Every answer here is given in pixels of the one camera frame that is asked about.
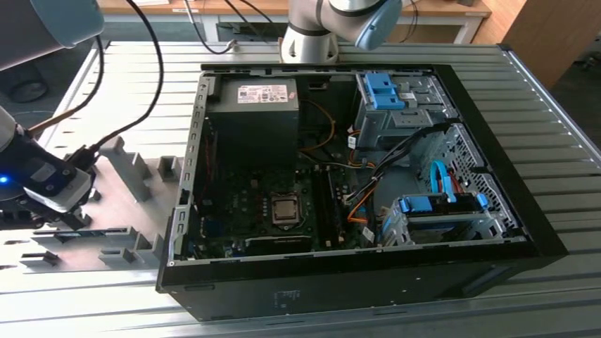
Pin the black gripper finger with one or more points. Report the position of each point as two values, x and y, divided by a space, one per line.
75 221

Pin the RAM stick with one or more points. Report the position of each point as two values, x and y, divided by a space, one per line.
105 232

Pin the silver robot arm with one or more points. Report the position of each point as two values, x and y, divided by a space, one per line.
309 38

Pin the grey parts rack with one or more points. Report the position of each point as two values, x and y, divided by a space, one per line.
127 211

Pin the black wheeled bin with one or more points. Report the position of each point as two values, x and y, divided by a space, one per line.
28 89

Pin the green motherboard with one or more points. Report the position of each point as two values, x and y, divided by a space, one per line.
244 211

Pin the CPU socket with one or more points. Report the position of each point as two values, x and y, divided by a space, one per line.
272 211

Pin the black graphics card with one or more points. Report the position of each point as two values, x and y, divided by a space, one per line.
277 244

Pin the silver CPU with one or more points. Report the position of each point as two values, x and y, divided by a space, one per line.
287 209

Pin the grey power supply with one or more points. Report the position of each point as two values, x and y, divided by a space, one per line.
253 130

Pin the white paper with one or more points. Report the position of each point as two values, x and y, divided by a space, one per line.
152 2

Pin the black PC case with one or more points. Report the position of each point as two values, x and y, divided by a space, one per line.
328 288

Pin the wooden desk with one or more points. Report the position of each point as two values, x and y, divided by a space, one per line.
263 5

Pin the hard disk in blue carrier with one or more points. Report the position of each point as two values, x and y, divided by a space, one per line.
414 205

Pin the blue drive latch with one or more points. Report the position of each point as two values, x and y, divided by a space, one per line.
382 91

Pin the grey metal drive cage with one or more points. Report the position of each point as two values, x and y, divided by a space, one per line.
413 119

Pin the perforated metal disk bay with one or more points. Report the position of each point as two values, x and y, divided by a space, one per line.
488 190

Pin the wooden cabinet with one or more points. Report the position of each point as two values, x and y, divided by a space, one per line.
549 35

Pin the silver camera on black bracket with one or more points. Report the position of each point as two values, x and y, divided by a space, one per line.
61 190

